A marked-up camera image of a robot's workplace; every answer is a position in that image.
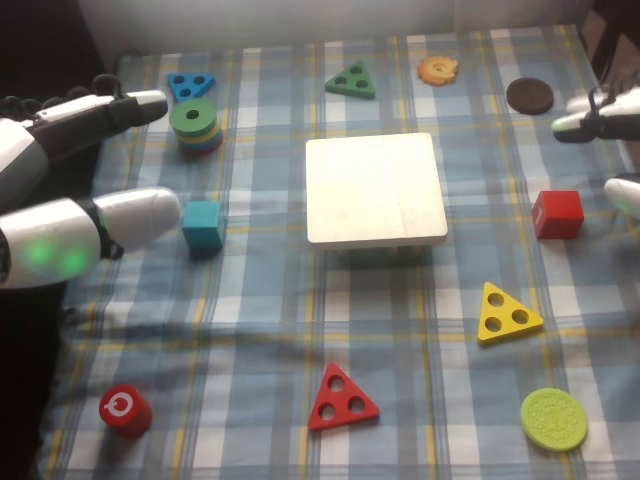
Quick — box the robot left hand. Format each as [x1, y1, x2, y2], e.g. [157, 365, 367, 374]
[0, 73, 182, 292]

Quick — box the red cylinder peg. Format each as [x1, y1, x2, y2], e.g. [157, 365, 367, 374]
[98, 383, 153, 438]

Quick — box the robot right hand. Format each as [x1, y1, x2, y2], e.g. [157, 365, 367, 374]
[551, 79, 640, 221]

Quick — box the yellow ring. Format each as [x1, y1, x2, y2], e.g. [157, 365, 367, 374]
[175, 127, 221, 147]

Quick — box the black backdrop cloth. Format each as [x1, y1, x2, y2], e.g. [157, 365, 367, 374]
[0, 0, 121, 480]

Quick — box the green triangle block with holes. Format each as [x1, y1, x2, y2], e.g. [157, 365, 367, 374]
[324, 60, 376, 100]

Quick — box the dark brown toy cookie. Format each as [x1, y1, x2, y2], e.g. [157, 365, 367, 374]
[505, 77, 555, 116]

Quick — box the blue plaid tablecloth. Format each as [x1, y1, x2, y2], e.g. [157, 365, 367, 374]
[37, 24, 640, 480]

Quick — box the red triangle block with holes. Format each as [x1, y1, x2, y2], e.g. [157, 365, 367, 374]
[307, 362, 380, 432]

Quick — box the green ring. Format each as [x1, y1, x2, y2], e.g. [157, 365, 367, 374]
[168, 98, 218, 139]

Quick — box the blue triangle block with holes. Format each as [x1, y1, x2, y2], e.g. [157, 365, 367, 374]
[166, 72, 218, 104]

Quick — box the blue cube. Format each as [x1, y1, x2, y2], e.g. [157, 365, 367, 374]
[181, 200, 225, 260]

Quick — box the green toy sandwich cookie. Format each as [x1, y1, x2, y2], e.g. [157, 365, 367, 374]
[519, 388, 589, 454]

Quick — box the red ring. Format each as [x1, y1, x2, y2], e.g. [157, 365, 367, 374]
[180, 142, 221, 158]

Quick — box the red cube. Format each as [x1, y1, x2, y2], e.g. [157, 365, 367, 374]
[532, 189, 585, 240]

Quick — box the yellow triangle block with holes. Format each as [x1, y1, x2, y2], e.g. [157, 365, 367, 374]
[477, 281, 545, 346]

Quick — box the tan toy cookie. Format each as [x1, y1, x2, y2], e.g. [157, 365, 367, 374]
[417, 55, 460, 87]

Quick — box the blue ring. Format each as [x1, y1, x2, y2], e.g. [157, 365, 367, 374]
[179, 127, 225, 152]

